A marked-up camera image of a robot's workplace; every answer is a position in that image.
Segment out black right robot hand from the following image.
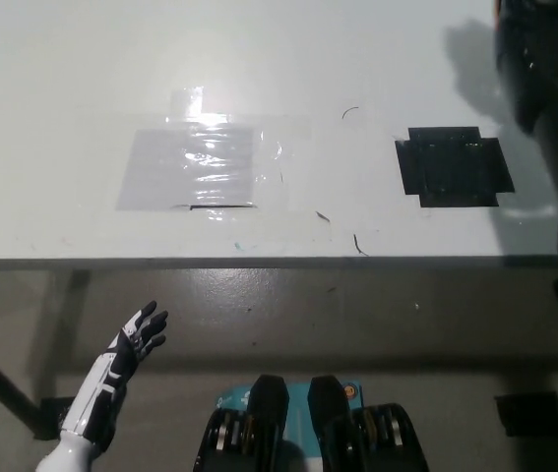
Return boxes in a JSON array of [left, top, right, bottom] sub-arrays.
[[493, 0, 558, 135]]

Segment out clear plastic taped sheet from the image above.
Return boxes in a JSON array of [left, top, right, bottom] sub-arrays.
[[113, 86, 312, 222]]

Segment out black tape patch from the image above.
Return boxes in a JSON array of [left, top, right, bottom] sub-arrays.
[[394, 126, 517, 209]]

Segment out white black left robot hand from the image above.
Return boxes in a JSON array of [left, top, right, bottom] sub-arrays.
[[59, 300, 170, 452]]

